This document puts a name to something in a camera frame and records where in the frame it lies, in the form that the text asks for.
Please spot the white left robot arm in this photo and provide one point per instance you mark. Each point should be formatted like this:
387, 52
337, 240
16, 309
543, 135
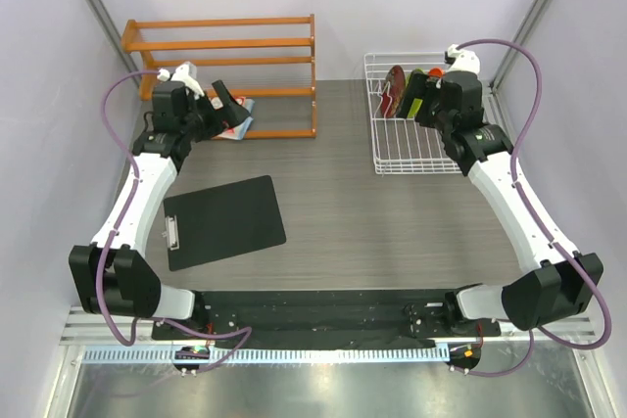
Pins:
111, 274

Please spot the red floral plate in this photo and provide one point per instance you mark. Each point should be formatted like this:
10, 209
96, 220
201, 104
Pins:
392, 91

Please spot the red and white booklet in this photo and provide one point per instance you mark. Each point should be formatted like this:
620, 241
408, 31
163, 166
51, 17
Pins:
237, 119

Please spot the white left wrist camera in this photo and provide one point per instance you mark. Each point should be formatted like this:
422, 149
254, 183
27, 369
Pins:
185, 73

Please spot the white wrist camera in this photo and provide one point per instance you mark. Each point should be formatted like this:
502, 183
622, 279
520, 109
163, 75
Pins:
185, 73
461, 60

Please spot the white wire dish rack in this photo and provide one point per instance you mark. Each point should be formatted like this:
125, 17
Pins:
400, 145

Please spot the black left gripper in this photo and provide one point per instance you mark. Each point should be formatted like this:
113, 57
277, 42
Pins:
230, 114

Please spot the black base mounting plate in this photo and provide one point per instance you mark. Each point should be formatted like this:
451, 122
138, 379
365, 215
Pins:
345, 319

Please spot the perforated aluminium front rail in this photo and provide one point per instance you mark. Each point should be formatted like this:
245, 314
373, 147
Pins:
181, 355

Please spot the lime green plate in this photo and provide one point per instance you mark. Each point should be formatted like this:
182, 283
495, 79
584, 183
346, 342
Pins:
414, 90

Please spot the orange wooden shelf rack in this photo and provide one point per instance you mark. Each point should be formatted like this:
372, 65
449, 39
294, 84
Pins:
270, 59

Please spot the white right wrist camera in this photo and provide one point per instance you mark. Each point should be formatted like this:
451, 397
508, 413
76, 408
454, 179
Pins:
461, 60

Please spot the orange plate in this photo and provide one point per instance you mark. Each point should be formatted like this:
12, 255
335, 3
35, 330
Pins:
436, 74

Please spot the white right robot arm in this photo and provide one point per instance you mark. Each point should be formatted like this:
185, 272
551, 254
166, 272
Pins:
557, 280

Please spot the black clipboard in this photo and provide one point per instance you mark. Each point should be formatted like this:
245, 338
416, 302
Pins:
221, 222

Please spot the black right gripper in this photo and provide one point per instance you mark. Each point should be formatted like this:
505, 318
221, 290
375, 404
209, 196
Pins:
429, 94

